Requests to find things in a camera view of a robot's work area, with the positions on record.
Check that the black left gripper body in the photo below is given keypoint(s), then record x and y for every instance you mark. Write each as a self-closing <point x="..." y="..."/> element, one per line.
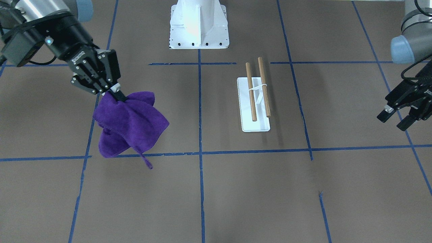
<point x="412" y="95"/>

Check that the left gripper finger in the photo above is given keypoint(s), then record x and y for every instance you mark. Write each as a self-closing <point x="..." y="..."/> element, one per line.
<point x="407" y="122"/>
<point x="387" y="112"/>

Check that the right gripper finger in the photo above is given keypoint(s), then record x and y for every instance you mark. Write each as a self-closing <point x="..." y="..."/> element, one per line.
<point x="117" y="93"/>

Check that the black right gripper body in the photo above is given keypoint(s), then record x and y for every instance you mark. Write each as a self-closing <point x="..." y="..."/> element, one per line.
<point x="66" y="44"/>

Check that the purple towel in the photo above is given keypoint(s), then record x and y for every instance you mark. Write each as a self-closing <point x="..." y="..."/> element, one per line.
<point x="134" y="123"/>

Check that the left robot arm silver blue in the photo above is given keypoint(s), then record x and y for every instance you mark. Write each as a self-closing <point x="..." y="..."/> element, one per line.
<point x="413" y="46"/>

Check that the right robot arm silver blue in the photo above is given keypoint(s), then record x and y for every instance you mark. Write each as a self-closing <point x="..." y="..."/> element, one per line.
<point x="27" y="25"/>

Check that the white wooden towel rack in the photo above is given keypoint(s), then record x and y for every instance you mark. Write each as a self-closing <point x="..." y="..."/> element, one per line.
<point x="254" y="105"/>

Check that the brown paper table cover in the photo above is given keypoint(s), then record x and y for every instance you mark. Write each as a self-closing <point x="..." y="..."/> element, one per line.
<point x="327" y="171"/>

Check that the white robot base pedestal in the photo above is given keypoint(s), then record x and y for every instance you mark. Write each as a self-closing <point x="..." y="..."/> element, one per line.
<point x="198" y="24"/>

